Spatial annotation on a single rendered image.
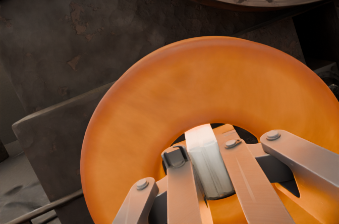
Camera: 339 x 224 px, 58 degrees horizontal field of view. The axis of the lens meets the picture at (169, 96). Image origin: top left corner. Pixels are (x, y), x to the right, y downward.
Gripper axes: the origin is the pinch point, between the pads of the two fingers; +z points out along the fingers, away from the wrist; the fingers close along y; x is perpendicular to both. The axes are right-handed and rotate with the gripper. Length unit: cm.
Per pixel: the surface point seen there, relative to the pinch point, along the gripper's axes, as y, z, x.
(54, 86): -21.0, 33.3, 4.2
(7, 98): -382, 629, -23
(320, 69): 20.2, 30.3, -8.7
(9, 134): -418, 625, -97
